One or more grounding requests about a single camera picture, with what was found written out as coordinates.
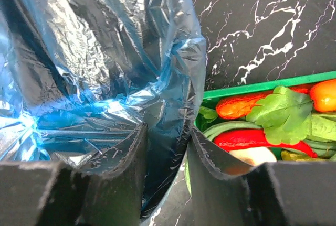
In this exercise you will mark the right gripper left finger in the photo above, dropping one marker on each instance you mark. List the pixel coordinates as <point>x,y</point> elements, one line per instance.
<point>107,190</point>

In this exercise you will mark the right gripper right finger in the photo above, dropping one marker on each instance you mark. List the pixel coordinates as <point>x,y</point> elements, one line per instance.
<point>227,191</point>

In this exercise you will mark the detached blue trash bag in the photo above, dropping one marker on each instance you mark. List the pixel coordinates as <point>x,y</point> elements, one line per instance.
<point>78,76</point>

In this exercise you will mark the red chili pepper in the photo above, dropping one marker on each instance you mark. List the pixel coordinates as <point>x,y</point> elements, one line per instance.
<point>252,138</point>

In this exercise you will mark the green leafy vegetable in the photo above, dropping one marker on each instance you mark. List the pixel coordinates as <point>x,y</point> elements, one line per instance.
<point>287,132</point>

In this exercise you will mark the orange carrot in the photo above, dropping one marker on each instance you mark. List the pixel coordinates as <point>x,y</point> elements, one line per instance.
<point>239,106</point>

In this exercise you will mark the green vegetable basket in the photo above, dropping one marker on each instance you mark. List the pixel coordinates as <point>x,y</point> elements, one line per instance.
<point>213,95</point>

